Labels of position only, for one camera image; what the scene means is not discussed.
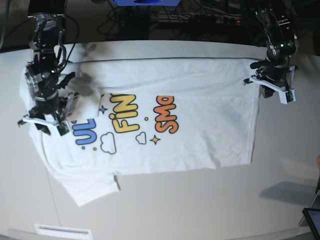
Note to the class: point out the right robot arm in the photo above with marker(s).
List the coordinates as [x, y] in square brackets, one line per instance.
[43, 72]

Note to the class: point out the white printed T-shirt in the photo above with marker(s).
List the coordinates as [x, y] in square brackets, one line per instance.
[151, 116]

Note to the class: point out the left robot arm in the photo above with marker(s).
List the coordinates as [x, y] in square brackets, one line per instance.
[282, 42]

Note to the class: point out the white paper label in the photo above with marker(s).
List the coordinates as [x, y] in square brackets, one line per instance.
[63, 232]

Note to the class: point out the tablet with dark frame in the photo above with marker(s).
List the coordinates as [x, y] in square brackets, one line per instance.
[312, 217]

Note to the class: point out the blue box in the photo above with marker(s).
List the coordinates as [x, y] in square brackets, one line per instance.
[170, 3]

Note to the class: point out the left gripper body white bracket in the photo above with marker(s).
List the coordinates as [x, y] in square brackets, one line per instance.
[278, 78]

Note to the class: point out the black power strip red light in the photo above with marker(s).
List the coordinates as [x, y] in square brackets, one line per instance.
[184, 18]

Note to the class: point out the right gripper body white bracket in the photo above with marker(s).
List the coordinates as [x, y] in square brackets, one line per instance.
[51, 111]

